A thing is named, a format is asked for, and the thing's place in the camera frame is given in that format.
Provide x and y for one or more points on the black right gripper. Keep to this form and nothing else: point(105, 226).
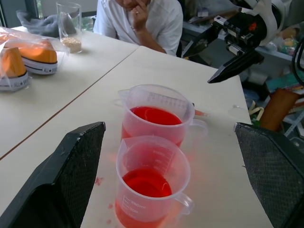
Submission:
point(242, 31)

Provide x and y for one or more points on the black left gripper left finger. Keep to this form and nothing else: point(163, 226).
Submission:
point(54, 190)

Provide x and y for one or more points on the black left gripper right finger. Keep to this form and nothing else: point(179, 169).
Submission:
point(278, 173)

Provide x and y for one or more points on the beaker with red liquid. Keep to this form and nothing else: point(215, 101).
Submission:
point(154, 118)
point(145, 185)

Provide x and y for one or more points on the person left hand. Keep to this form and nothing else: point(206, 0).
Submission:
point(139, 15)

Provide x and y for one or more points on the brown cylinder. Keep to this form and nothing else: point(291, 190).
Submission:
point(278, 109)

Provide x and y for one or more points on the person in white shirt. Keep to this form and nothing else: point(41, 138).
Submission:
point(161, 21)

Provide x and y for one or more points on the orange canvas sneaker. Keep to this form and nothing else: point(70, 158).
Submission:
point(39, 55)
point(12, 69)

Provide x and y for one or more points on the orange sneakers in plastic bag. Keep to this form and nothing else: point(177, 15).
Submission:
point(59, 48)

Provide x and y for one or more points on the tall glass with grains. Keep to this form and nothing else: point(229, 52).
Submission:
point(70, 35)

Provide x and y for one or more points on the grey cloth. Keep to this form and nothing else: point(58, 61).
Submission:
point(45, 23)

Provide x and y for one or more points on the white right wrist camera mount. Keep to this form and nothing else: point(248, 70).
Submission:
point(269, 14)

